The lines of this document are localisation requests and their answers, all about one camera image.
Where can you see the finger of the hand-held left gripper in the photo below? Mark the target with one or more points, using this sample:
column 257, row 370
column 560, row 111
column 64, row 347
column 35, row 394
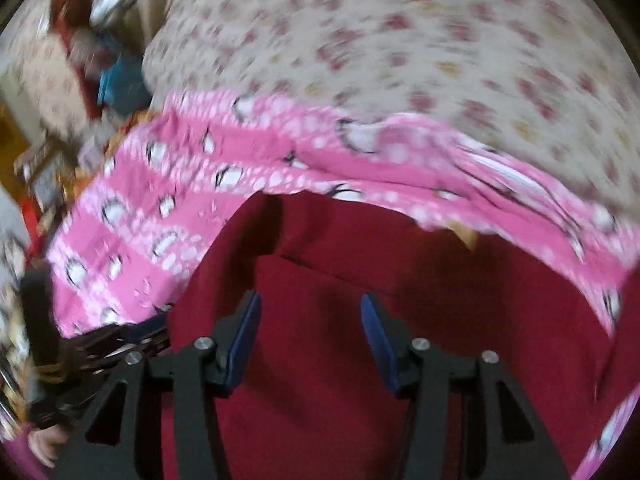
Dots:
column 140, row 331
column 125, row 357

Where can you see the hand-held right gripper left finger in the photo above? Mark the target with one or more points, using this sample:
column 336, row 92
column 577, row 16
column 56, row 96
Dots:
column 245, row 340

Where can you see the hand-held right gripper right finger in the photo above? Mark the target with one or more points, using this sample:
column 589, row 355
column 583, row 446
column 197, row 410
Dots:
column 377, row 340

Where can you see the dark red garment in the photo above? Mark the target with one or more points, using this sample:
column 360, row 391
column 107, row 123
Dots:
column 320, row 270

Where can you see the person's left forearm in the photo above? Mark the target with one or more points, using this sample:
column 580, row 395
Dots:
column 20, row 455

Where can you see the person's left hand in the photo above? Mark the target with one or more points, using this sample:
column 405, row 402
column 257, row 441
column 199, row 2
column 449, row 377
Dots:
column 45, row 442

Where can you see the pink penguin print blanket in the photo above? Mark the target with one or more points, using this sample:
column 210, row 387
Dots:
column 165, row 210

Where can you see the floral cushion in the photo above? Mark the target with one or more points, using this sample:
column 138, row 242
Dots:
column 50, row 75

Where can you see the blue bag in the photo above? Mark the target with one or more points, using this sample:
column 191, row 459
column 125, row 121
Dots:
column 122, row 80

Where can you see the floral bed sheet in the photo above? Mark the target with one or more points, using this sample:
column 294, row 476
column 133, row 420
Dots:
column 400, row 45

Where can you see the beige curtain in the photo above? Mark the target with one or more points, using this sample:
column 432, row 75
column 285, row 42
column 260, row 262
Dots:
column 150, row 0

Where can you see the wooden picture frame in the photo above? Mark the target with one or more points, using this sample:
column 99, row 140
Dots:
column 42, row 170

